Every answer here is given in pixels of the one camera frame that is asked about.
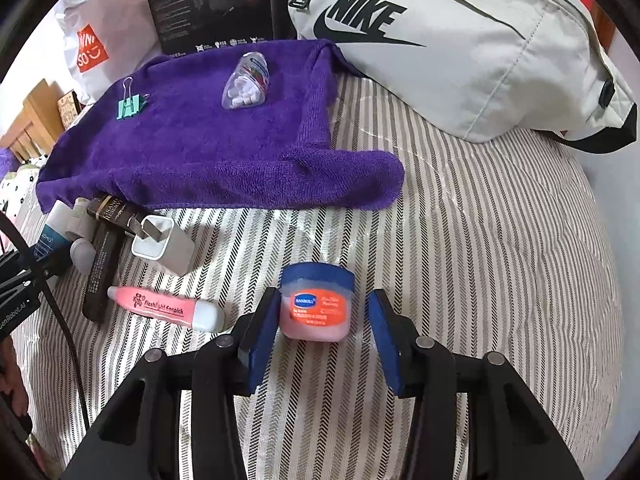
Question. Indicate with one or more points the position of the pink jar with blue lid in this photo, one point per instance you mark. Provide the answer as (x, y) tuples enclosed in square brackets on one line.
[(316, 305)]

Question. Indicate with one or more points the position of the white printed pillow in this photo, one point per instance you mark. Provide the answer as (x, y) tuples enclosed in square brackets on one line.
[(20, 185)]

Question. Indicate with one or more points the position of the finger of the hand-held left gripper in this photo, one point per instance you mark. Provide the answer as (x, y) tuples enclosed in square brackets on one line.
[(52, 260)]

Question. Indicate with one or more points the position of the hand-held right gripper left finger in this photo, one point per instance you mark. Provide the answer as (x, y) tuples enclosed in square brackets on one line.
[(262, 340)]

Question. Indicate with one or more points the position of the striped bed sheet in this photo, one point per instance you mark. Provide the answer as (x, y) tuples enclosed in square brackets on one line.
[(475, 260)]

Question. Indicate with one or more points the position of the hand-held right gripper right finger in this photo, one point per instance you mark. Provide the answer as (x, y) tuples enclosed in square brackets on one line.
[(387, 345)]

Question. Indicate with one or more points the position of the purple towel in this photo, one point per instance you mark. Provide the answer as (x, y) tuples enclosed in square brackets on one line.
[(210, 150)]

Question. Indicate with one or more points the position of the dark brown gold-striped packet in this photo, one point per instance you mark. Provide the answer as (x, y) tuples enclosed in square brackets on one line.
[(114, 210)]

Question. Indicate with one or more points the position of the beige sling bag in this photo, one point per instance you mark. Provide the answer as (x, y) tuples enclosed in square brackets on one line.
[(475, 60)]

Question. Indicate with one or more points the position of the white plastic shopping bag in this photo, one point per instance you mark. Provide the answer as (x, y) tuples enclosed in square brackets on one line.
[(115, 0)]

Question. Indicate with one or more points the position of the brown printed card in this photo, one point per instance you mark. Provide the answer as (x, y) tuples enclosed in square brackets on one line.
[(69, 107)]

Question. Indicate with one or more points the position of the white tube with blue band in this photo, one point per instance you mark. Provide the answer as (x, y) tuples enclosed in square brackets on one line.
[(52, 232)]

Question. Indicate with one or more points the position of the long black box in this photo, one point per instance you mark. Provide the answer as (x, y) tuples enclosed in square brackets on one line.
[(102, 280)]

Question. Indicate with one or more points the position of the green binder clip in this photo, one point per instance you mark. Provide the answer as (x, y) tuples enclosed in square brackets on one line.
[(129, 106)]

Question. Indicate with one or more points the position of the black cardboard box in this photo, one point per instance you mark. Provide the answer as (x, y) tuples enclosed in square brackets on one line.
[(210, 0)]

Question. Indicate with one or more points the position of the clear bottle of white mints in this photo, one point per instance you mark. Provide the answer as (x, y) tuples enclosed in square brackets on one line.
[(245, 87)]

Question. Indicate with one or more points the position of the small white round bottle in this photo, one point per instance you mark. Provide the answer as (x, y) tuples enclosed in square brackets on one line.
[(82, 255)]

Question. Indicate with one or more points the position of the wooden headboard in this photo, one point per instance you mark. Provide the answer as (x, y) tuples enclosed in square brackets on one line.
[(30, 130)]

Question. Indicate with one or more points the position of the white charger plug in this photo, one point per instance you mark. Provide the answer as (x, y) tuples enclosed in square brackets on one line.
[(162, 250)]

